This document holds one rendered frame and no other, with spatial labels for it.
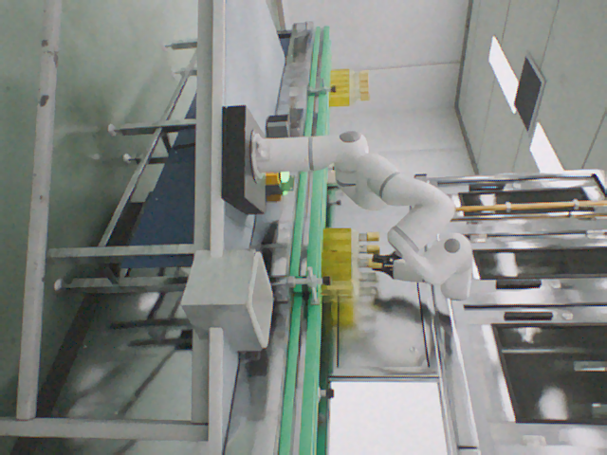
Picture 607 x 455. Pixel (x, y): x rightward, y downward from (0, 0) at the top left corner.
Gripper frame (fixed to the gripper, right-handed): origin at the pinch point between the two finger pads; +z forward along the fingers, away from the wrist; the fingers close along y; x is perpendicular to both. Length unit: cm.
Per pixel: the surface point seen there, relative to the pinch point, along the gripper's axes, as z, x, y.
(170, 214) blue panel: 73, 6, 14
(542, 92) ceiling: -81, -310, -108
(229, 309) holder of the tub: 25, 47, 31
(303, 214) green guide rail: 26.0, -3.9, 13.6
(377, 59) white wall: 122, -569, -213
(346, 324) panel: 6.8, 18.1, -12.6
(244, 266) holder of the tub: 26, 35, 33
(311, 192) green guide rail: 26.8, -14.7, 13.8
